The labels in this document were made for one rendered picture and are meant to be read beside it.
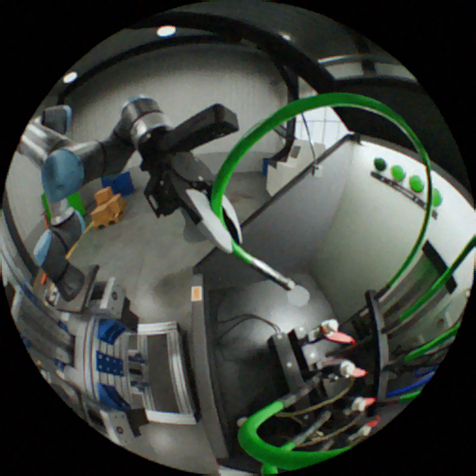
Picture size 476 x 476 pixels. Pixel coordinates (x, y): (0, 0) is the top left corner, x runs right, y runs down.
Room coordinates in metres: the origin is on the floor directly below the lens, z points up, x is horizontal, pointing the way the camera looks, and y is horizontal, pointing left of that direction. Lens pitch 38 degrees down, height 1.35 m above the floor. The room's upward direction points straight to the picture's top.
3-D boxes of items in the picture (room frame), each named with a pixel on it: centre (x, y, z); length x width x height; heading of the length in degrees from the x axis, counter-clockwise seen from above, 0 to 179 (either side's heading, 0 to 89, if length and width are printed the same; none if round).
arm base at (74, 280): (0.09, 0.64, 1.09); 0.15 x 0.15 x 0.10
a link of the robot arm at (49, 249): (0.10, 0.64, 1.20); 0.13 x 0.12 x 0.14; 6
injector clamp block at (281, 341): (-0.08, -0.17, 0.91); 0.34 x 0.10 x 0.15; 11
